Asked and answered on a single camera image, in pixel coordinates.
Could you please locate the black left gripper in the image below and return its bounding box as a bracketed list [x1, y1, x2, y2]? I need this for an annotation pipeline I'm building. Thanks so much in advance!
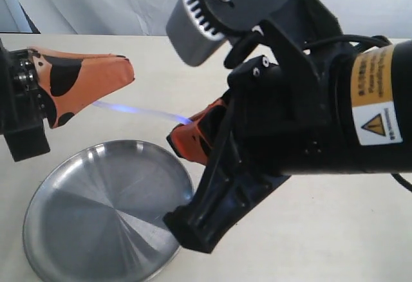
[1, 45, 135, 162]

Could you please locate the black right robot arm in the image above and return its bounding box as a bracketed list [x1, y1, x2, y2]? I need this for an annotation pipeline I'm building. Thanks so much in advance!
[164, 35, 411, 254]

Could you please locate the light blue backdrop cloth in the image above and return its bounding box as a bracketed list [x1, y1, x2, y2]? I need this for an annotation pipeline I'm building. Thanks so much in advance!
[1, 0, 411, 38]

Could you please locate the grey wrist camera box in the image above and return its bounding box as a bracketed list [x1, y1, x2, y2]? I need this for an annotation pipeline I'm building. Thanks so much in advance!
[165, 0, 229, 68]

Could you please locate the clear glowing plastic tube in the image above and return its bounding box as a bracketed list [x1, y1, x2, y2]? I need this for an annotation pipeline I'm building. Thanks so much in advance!
[93, 100, 192, 124]

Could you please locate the round steel plate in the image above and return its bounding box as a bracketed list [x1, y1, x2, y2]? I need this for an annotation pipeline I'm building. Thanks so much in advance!
[22, 140, 194, 281]

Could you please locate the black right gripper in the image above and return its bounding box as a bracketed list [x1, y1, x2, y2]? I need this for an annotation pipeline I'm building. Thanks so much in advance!
[164, 55, 354, 253]

